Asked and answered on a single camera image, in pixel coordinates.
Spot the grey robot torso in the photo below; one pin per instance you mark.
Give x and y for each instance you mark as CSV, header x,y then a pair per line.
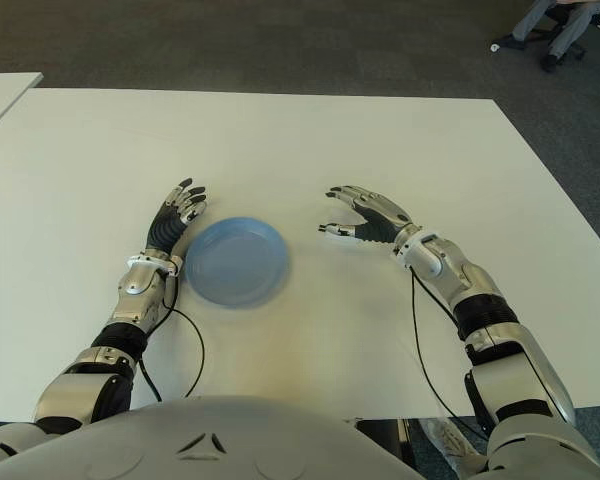
x,y
130,450

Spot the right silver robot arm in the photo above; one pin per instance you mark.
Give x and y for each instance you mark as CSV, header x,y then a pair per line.
x,y
480,305

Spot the seated person in grey trousers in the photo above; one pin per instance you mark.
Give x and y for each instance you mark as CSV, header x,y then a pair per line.
x,y
527,22

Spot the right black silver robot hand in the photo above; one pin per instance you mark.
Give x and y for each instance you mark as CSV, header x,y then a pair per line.
x,y
377,225

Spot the black office chair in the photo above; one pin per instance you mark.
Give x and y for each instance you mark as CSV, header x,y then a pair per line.
x,y
560,12

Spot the translucent plastic wrap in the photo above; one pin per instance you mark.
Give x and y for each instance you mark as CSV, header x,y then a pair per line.
x,y
445,440

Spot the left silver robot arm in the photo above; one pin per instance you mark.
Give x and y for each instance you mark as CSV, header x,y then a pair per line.
x,y
140,282

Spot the blue plastic plate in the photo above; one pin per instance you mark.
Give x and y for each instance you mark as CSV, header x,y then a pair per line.
x,y
237,262

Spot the neighbouring white table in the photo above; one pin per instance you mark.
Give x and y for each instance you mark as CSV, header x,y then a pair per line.
x,y
5,95

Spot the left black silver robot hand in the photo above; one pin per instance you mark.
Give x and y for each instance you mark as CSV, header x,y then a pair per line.
x,y
167,227

